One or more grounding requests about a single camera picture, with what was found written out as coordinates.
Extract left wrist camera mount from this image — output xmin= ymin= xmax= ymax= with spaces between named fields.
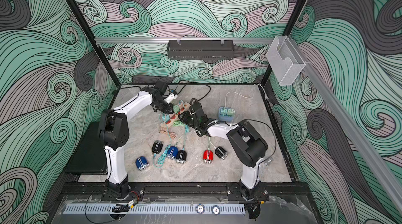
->
xmin=155 ymin=81 xmax=178 ymax=103

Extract black electric shaver middle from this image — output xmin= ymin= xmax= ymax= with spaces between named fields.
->
xmin=175 ymin=150 xmax=187 ymax=164

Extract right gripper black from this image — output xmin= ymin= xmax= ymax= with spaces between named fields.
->
xmin=178 ymin=110 xmax=201 ymax=128

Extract white power strip cable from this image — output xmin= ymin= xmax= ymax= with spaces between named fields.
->
xmin=224 ymin=83 xmax=268 ymax=109

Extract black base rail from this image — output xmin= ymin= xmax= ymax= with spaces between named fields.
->
xmin=61 ymin=182 xmax=311 ymax=201

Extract clear acrylic wall holder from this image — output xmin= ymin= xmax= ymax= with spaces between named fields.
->
xmin=266 ymin=36 xmax=306 ymax=86

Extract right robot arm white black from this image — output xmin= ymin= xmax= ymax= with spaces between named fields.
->
xmin=179 ymin=98 xmax=268 ymax=198

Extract black wall shelf tray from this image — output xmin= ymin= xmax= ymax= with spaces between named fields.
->
xmin=167 ymin=40 xmax=234 ymax=60

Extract beige power strip red sockets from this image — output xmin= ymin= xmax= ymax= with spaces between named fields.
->
xmin=165 ymin=102 xmax=190 ymax=128

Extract black power strip cable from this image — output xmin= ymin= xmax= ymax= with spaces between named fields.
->
xmin=119 ymin=82 xmax=211 ymax=103

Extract green USB charger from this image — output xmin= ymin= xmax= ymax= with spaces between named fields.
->
xmin=173 ymin=105 xmax=181 ymax=114

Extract small clear bottle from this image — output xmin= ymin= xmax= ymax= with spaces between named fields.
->
xmin=264 ymin=157 xmax=273 ymax=166

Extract teal USB cable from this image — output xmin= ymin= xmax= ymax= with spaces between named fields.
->
xmin=153 ymin=115 xmax=191 ymax=168

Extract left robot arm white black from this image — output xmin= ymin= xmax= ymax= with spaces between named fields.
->
xmin=97 ymin=82 xmax=177 ymax=195

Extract teal USB charger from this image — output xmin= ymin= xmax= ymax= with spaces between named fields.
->
xmin=162 ymin=114 xmax=170 ymax=124

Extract aluminium wall rail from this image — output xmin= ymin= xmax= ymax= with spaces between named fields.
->
xmin=95 ymin=37 xmax=275 ymax=45

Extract perforated white cable duct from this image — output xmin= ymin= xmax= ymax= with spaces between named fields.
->
xmin=62 ymin=203 xmax=246 ymax=215

